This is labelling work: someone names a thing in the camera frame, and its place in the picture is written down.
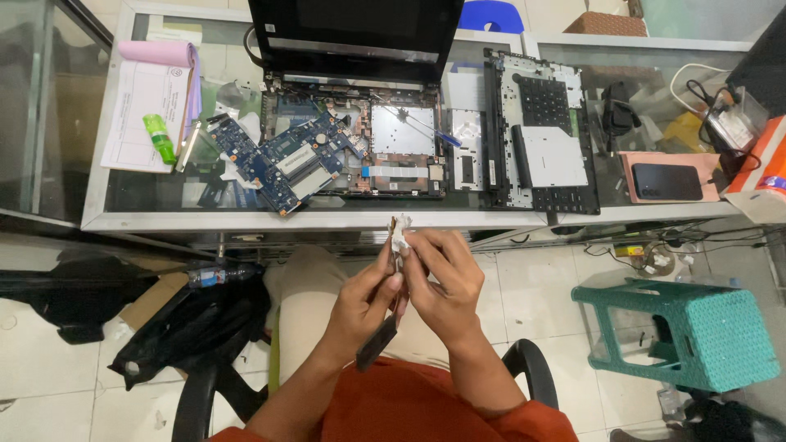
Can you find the person's right hand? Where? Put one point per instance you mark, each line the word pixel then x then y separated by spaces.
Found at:
pixel 448 294

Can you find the person's left hand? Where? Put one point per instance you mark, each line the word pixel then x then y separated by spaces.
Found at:
pixel 359 310

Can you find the white tissue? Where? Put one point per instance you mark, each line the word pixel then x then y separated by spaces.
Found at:
pixel 400 233

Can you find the person's beige trousers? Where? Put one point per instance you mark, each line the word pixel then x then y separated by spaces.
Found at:
pixel 307 294

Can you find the person's orange shirt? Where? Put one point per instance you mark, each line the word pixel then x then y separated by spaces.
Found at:
pixel 405 405

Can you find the clear plastic water bottle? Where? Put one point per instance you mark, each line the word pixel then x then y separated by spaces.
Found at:
pixel 221 275

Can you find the silver metal cover plate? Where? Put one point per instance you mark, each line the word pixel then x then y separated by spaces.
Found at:
pixel 466 150

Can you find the opened laptop base chassis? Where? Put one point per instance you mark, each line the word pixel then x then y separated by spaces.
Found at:
pixel 402 156

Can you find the black bag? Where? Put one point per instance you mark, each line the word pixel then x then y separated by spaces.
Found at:
pixel 196 331

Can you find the blue laptop motherboard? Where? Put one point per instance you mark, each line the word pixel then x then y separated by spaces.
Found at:
pixel 285 163

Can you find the long black laptop battery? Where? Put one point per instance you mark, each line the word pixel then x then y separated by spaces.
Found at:
pixel 491 135

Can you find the silver optical drive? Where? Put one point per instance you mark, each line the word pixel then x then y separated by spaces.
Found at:
pixel 552 156

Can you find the brown cardboard sheet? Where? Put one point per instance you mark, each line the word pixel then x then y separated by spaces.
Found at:
pixel 153 301

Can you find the upturned laptop keyboard cover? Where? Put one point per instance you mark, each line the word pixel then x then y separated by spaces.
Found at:
pixel 546 98

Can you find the black smartphone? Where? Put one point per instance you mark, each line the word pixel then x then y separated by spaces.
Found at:
pixel 667 181

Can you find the black power adapter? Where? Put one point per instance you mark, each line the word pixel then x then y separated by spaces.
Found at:
pixel 617 110

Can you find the green plastic bottle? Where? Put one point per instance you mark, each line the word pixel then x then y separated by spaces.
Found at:
pixel 159 138

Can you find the green plastic stool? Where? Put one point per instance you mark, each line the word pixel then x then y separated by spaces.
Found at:
pixel 718 331

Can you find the black laptop screen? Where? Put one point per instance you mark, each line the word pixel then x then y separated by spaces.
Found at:
pixel 356 27

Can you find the blue plastic stool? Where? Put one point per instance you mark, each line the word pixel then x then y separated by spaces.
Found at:
pixel 491 15

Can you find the black cloth heap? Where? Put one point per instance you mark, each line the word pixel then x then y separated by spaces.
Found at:
pixel 67 294

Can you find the pink notebook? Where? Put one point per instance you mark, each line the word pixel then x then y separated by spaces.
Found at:
pixel 712 169

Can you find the pink receipt book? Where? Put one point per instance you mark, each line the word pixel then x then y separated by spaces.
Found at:
pixel 147 101

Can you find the brown woven basket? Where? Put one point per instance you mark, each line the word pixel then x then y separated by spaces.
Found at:
pixel 605 24

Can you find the orange cardboard box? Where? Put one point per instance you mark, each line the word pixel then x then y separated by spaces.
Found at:
pixel 761 163

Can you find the glass display cabinet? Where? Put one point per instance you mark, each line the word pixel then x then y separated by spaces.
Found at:
pixel 43 104

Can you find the black monitor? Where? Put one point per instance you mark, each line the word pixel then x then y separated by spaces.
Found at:
pixel 761 67

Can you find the silver metal bracket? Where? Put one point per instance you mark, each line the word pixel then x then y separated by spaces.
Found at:
pixel 187 147

